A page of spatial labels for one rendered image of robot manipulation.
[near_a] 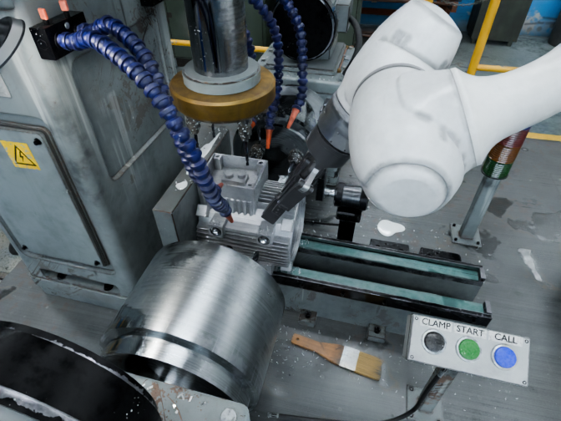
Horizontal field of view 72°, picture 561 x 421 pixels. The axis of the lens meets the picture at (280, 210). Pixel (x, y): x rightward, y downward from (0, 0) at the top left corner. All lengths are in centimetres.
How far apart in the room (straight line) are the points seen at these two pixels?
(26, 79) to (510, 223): 124
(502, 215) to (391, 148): 103
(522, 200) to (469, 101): 108
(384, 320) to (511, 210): 64
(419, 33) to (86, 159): 52
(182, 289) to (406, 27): 44
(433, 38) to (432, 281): 61
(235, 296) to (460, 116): 37
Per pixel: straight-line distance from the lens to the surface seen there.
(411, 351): 66
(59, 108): 66
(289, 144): 97
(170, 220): 73
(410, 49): 51
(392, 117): 38
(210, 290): 56
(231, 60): 64
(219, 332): 54
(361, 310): 91
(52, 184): 77
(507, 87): 42
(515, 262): 124
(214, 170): 85
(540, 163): 169
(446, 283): 98
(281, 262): 80
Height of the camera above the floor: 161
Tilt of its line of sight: 42 degrees down
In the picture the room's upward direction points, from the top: straight up
